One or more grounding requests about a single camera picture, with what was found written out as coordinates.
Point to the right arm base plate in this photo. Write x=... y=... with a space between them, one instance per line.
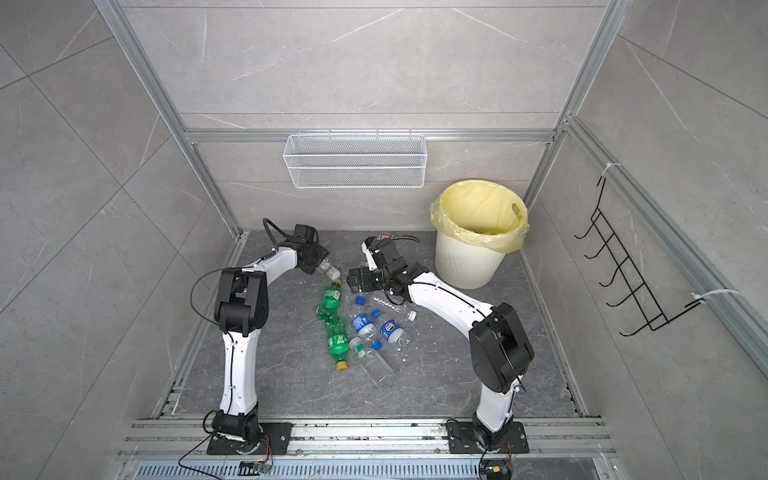
x=470 y=437

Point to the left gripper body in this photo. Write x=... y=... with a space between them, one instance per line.
x=317 y=254

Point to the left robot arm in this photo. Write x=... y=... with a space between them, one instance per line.
x=241 y=311

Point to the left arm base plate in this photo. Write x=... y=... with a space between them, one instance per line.
x=250 y=439

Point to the aluminium front rail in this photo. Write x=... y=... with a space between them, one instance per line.
x=357 y=448

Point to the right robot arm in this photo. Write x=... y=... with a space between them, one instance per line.
x=500 y=349

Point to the white wire mesh basket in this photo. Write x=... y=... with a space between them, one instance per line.
x=345 y=161

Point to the blue label bottle centre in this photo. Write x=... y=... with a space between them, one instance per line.
x=363 y=324

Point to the Pepsi blue label bottle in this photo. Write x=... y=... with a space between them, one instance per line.
x=390 y=332

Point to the yellow bin liner bag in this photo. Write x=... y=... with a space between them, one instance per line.
x=483 y=214

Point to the black wire hook rack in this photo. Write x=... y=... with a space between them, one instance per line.
x=628 y=272

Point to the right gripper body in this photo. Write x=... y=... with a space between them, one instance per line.
x=371 y=280

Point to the white plastic waste bin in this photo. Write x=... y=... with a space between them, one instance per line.
x=463 y=265

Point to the clear crushed bottle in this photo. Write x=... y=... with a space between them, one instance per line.
x=399 y=311

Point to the green Sprite bottle yellow cap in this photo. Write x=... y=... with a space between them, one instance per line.
x=337 y=342

